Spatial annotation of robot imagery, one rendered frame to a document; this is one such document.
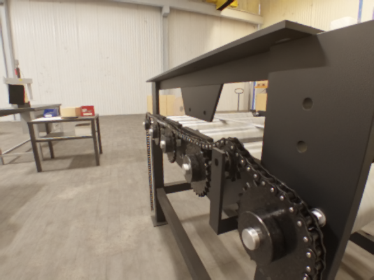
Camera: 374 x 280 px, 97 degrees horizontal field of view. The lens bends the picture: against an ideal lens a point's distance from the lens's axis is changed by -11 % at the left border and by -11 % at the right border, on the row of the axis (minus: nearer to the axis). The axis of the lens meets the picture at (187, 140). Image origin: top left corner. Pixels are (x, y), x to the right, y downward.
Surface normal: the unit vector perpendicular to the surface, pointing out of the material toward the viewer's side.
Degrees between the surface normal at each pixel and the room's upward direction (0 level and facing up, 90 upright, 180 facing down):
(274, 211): 90
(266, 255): 90
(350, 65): 90
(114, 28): 90
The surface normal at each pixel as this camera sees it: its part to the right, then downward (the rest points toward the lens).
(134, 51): 0.35, 0.22
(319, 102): -0.94, 0.08
